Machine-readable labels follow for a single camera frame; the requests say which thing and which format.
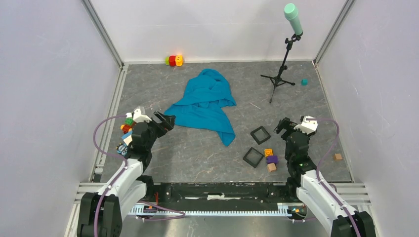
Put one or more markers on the black tripod microphone stand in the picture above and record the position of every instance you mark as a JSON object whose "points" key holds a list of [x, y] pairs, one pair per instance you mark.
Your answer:
{"points": [[277, 80]]}

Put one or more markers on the green red orange toy stack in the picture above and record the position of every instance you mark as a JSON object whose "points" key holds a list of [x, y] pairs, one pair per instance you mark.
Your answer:
{"points": [[174, 60]]}

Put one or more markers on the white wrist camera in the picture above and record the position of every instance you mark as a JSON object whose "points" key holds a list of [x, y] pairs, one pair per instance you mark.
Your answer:
{"points": [[139, 115], [308, 125]]}

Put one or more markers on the black square frame upper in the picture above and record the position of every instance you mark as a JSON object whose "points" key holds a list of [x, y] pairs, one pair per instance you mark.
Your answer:
{"points": [[260, 135]]}

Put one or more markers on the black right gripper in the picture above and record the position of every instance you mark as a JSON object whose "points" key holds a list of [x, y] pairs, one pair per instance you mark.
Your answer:
{"points": [[285, 124]]}

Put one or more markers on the mint green microphone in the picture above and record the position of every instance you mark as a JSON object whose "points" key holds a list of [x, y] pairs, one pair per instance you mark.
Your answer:
{"points": [[291, 14]]}

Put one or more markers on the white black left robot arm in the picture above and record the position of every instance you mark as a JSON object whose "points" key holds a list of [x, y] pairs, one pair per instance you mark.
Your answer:
{"points": [[102, 212]]}

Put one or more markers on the white slotted cable duct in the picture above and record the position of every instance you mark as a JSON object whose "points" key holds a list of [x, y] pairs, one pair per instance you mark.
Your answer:
{"points": [[141, 210]]}

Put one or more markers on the small teal cube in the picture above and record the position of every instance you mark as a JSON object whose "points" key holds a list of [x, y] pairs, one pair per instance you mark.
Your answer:
{"points": [[304, 82]]}

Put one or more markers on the black square frame lower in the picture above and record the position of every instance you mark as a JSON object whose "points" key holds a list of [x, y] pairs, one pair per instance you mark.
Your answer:
{"points": [[253, 157]]}

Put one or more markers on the brown wooden cube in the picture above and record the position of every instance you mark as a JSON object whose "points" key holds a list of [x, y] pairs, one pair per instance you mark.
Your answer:
{"points": [[337, 157]]}

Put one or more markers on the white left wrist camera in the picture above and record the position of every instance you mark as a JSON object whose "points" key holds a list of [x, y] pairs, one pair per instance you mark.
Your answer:
{"points": [[139, 115]]}

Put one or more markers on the purple toy block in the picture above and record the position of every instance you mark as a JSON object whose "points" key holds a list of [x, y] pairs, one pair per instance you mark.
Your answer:
{"points": [[272, 159]]}

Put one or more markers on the black square frame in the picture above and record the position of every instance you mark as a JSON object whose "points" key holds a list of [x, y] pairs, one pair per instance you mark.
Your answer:
{"points": [[253, 157], [260, 135]]}

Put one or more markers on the colourful toy block train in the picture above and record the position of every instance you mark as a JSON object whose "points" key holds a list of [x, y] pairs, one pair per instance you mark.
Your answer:
{"points": [[129, 123]]}

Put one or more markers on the orange toy block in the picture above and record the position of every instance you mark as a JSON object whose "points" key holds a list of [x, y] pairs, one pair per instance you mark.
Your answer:
{"points": [[268, 152]]}

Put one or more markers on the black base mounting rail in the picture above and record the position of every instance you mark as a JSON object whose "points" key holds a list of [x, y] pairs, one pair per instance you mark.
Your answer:
{"points": [[228, 196]]}

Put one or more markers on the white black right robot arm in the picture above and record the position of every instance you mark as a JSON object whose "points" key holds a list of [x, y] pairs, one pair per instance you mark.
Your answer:
{"points": [[307, 184]]}

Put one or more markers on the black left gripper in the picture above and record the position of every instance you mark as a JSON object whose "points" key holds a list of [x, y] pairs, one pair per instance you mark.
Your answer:
{"points": [[164, 126]]}

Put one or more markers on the tan wooden cube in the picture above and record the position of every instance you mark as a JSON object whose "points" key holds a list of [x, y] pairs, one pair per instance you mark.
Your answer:
{"points": [[271, 167]]}

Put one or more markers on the teal blue cloth garment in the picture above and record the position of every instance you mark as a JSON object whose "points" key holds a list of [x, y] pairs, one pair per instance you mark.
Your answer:
{"points": [[201, 106]]}

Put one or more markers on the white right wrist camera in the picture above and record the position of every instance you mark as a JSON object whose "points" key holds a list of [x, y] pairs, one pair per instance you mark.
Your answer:
{"points": [[308, 125]]}

